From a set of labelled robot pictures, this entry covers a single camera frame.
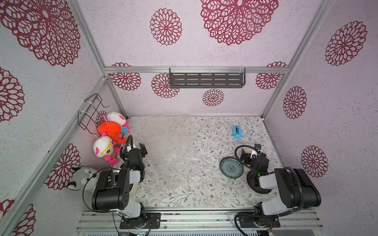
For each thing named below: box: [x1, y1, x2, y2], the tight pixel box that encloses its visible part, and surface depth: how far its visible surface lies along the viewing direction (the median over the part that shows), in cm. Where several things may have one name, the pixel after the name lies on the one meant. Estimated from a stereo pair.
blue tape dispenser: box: [233, 125, 242, 140], surface depth 111 cm
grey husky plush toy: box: [66, 165, 101, 193], surface depth 70 cm
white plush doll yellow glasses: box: [93, 135, 121, 165], surface depth 81 cm
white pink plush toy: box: [104, 111, 130, 136], surface depth 97 cm
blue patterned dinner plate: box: [219, 156, 244, 179], surface depth 94 cm
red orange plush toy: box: [97, 120, 127, 145], surface depth 90 cm
